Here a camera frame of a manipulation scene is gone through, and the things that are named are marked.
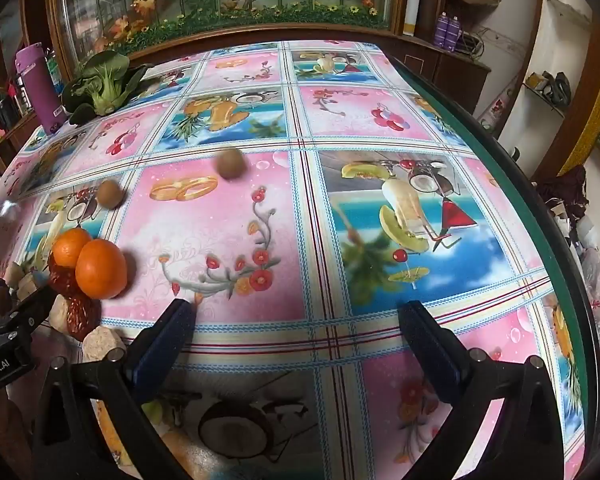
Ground dark shoes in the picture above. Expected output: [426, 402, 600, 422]
[527, 71, 573, 106]

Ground small purple bottle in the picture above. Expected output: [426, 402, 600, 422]
[434, 12, 451, 51]
[447, 16, 463, 53]

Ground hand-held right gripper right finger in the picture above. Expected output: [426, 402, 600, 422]
[399, 301, 587, 480]

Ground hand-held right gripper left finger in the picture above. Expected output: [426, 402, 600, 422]
[30, 299, 197, 480]

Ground purple thermos bottle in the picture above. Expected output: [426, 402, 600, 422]
[14, 42, 67, 135]

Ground dark red cloth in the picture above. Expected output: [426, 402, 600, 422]
[535, 165, 588, 221]

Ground green bok choy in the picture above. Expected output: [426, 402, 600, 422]
[61, 50, 151, 126]

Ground brown kiwi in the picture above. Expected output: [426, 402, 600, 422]
[216, 147, 243, 180]
[96, 180, 124, 210]

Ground beige round cake piece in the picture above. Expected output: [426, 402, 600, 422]
[82, 326, 126, 361]

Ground fruit printed tablecloth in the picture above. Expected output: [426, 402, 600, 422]
[0, 40, 588, 480]

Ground orange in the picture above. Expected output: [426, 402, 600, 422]
[75, 239, 128, 300]
[51, 227, 93, 268]

